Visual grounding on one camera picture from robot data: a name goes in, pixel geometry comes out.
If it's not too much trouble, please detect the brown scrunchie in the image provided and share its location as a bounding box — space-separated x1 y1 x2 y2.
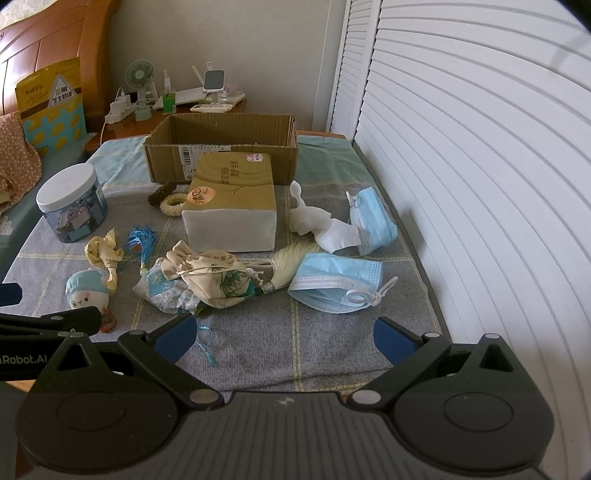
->
147 181 177 207

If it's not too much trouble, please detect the clear jar white lid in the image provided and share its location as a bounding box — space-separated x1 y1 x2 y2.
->
36 163 108 243

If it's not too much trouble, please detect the teal towel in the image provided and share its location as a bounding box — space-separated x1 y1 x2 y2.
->
88 135 376 188

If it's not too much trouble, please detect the green bottle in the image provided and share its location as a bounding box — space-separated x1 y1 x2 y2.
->
161 71 176 114

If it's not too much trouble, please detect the small green desk fan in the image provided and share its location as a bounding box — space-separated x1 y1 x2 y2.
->
125 60 154 122

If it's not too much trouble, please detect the blue patterned pouch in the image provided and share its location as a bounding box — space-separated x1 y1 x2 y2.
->
132 258 200 315

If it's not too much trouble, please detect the grey plaid mat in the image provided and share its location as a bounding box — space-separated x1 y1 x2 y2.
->
2 181 445 398

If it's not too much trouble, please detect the white remote control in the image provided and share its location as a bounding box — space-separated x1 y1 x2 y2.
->
189 103 233 113

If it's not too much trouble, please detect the cream fur tassel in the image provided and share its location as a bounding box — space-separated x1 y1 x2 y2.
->
245 240 321 295

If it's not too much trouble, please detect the white louvered door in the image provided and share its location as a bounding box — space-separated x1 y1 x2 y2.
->
327 1 590 479

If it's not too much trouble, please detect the white power strip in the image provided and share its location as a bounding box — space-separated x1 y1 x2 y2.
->
105 88 135 125

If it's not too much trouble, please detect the cream cloth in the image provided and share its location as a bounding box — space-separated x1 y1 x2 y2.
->
84 228 124 294

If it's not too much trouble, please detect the cream braided ring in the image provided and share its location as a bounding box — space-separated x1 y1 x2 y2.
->
159 192 189 217

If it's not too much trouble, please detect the wooden headboard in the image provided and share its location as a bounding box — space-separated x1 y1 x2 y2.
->
1 0 121 132

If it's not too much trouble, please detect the blue face mask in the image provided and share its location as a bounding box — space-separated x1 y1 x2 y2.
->
346 187 398 256
287 253 399 314

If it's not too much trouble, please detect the gold tissue pack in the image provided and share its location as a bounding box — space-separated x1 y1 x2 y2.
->
181 151 277 253

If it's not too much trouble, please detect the white router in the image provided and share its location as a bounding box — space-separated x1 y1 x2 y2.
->
175 65 207 106

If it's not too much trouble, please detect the wooden nightstand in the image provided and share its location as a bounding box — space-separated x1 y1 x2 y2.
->
83 98 249 154

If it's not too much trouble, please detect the cardboard box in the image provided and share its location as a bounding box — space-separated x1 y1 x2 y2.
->
143 113 298 185

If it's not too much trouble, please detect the white phone stand screen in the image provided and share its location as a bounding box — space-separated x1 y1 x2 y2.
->
204 62 245 105

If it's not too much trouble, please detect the blue cap plush toy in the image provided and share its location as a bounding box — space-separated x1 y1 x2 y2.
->
65 269 110 313

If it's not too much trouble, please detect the white cloth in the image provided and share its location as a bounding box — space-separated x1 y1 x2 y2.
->
288 181 361 254

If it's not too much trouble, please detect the beige bamboo print pouch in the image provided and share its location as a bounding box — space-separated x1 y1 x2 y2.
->
160 241 263 309

